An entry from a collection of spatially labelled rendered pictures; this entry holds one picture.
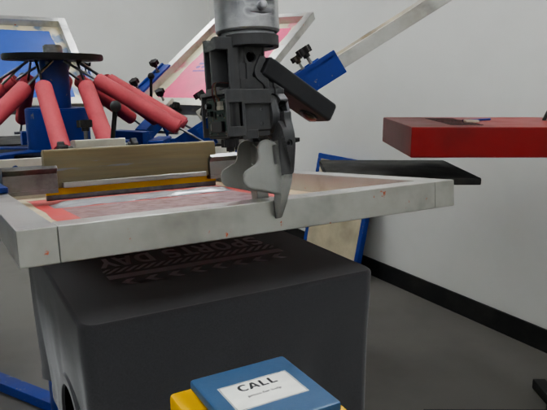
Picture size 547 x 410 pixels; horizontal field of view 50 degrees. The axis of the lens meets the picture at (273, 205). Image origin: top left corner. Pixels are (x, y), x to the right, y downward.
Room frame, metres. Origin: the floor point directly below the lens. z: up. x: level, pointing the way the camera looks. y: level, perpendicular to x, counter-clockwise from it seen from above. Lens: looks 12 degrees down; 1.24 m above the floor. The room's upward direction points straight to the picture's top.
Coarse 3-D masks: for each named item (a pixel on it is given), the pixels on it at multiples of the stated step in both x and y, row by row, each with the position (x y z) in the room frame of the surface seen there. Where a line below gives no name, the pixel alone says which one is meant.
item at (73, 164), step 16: (144, 144) 1.20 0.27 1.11; (160, 144) 1.22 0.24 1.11; (176, 144) 1.23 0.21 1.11; (192, 144) 1.25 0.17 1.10; (208, 144) 1.27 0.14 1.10; (48, 160) 1.11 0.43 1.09; (64, 160) 1.12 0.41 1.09; (80, 160) 1.13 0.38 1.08; (96, 160) 1.15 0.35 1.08; (112, 160) 1.16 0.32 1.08; (128, 160) 1.18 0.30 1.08; (144, 160) 1.20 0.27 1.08; (160, 160) 1.21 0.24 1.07; (176, 160) 1.23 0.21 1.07; (192, 160) 1.25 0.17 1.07; (64, 176) 1.12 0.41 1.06; (80, 176) 1.13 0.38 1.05; (96, 176) 1.14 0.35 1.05; (112, 176) 1.16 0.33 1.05; (128, 176) 1.17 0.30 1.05
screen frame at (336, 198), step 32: (320, 192) 0.74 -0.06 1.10; (352, 192) 0.74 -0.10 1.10; (384, 192) 0.76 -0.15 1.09; (416, 192) 0.79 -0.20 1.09; (448, 192) 0.82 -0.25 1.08; (0, 224) 0.69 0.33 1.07; (32, 224) 0.58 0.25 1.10; (64, 224) 0.56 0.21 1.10; (96, 224) 0.57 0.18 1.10; (128, 224) 0.59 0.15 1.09; (160, 224) 0.61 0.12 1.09; (192, 224) 0.62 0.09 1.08; (224, 224) 0.64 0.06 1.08; (256, 224) 0.66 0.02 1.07; (288, 224) 0.68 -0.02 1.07; (320, 224) 0.71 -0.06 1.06; (32, 256) 0.54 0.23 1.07; (64, 256) 0.55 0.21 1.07; (96, 256) 0.57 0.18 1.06
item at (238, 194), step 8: (144, 192) 1.25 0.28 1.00; (216, 192) 1.17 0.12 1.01; (224, 192) 1.16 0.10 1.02; (232, 192) 1.15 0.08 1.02; (240, 192) 1.14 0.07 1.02; (248, 192) 1.13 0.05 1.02; (160, 200) 1.06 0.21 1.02; (168, 200) 1.06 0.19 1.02; (176, 200) 1.05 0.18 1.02; (184, 200) 1.04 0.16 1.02; (192, 200) 1.04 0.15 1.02; (200, 200) 1.03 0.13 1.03; (208, 200) 1.02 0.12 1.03; (216, 200) 1.02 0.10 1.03; (224, 200) 1.01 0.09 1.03; (232, 200) 1.00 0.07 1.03
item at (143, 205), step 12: (36, 204) 1.10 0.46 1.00; (48, 204) 1.09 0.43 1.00; (96, 204) 1.05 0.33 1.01; (108, 204) 1.04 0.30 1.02; (120, 204) 1.03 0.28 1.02; (132, 204) 1.02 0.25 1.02; (144, 204) 1.01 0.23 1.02; (156, 204) 1.00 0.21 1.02; (168, 204) 0.99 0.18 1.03; (60, 216) 0.90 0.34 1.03; (72, 216) 0.89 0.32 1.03; (84, 216) 0.88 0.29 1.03
